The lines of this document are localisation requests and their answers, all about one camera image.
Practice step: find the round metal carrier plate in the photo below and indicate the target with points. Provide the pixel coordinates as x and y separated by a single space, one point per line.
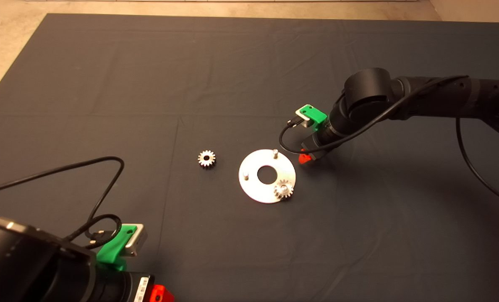
253 191

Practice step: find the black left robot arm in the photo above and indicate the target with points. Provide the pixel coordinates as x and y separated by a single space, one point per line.
18 260

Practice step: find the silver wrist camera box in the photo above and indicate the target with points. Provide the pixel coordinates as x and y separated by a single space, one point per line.
303 119
138 241

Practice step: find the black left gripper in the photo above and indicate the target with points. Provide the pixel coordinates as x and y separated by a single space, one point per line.
119 289

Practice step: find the small steel planetary gear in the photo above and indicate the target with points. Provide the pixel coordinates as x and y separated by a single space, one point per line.
288 193
201 160

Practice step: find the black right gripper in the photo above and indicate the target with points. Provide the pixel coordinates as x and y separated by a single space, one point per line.
320 144

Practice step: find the dark grey table cloth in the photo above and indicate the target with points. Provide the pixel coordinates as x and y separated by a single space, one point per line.
232 84

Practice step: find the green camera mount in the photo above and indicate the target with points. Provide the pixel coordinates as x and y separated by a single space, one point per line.
314 114
113 251

